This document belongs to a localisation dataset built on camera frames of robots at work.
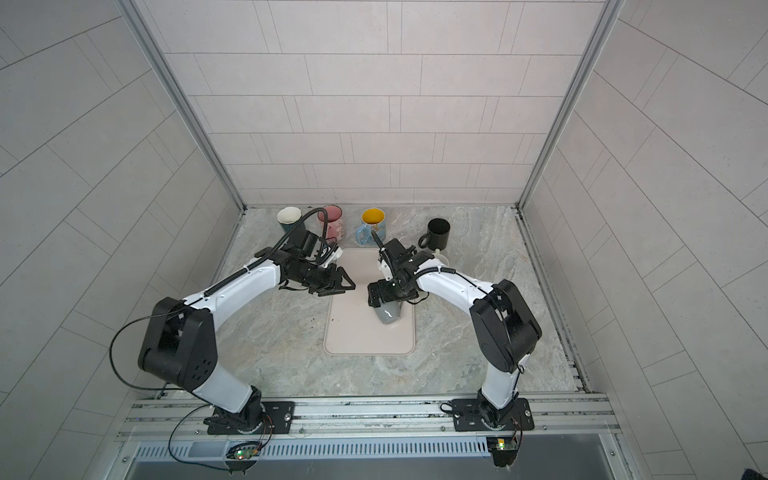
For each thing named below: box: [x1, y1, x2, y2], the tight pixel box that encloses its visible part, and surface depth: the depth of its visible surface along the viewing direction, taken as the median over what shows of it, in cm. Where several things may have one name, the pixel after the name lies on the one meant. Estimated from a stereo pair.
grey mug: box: [374, 300, 401, 324], surface depth 85 cm
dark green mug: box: [277, 206, 302, 233], surface depth 102 cm
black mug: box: [418, 218, 451, 251], surface depth 101 cm
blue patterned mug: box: [355, 207, 386, 247], surface depth 101 cm
